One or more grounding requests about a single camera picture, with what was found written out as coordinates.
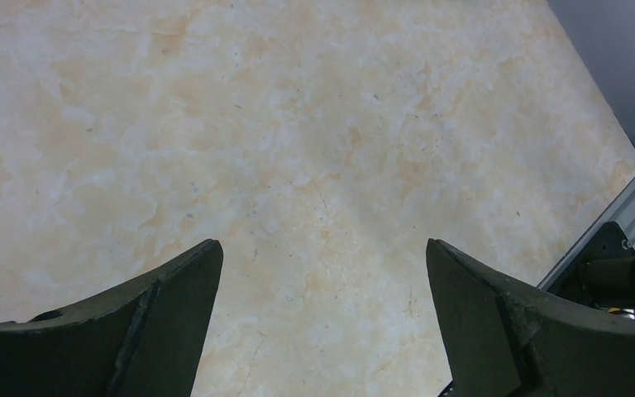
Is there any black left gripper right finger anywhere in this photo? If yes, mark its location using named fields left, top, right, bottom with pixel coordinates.
left=426, top=239, right=635, bottom=396

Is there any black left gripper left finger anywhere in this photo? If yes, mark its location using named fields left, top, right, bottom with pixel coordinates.
left=0, top=239, right=223, bottom=396

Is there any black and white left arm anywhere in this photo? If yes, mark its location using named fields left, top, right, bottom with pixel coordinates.
left=0, top=222, right=635, bottom=396

